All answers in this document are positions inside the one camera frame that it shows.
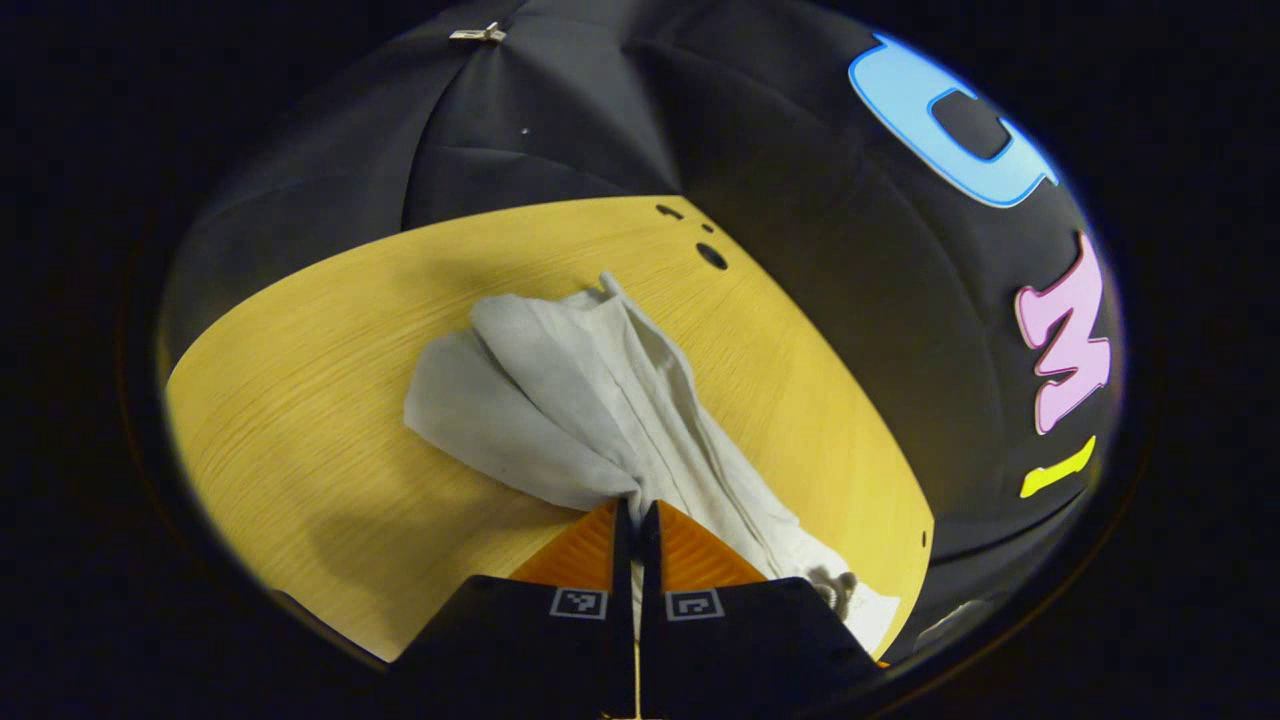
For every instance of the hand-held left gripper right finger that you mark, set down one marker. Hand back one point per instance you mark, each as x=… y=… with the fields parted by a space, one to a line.
x=750 y=660

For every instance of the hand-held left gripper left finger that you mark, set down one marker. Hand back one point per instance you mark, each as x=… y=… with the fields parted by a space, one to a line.
x=510 y=650

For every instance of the white jeans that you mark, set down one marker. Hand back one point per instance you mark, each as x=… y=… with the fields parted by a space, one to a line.
x=560 y=390

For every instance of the black backdrop cloth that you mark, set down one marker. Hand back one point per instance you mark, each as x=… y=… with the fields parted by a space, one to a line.
x=800 y=280

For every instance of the white spring clip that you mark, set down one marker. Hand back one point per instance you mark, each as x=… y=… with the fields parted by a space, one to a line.
x=478 y=34

